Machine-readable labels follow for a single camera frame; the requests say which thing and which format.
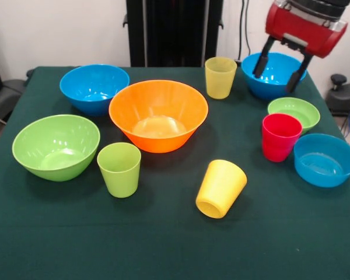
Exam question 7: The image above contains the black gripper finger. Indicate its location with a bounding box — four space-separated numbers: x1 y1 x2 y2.
252 36 277 79
285 54 314 93

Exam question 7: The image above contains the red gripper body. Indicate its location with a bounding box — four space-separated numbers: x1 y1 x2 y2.
264 1 348 59

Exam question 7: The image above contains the red cup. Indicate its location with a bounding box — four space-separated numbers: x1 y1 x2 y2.
261 113 303 163

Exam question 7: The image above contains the large orange bowl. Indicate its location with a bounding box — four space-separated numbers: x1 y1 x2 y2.
108 79 209 154

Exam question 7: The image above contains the large green bowl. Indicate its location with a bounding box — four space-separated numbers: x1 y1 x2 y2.
12 114 101 182

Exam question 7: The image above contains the large blue bowl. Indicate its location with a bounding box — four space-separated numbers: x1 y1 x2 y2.
59 64 131 117
240 51 307 102

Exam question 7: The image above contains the small green bowl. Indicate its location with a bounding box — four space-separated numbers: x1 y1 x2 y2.
267 97 321 134

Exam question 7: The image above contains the pale translucent yellow cup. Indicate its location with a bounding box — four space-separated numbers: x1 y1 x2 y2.
204 57 238 100

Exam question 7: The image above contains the black knobbed equipment base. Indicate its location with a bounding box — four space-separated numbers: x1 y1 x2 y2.
326 73 350 117

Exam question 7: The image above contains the small blue bowl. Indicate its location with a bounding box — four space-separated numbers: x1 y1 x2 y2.
293 133 350 188

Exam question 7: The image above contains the green cup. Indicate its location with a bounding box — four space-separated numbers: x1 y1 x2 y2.
96 142 142 199

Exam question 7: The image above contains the dark green table cloth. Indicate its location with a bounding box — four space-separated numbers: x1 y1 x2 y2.
0 66 350 280

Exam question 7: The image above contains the black chair base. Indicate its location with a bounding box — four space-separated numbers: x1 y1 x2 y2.
0 78 27 123

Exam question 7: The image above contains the black hanging cable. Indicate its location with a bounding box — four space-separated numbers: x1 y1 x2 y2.
237 0 251 64

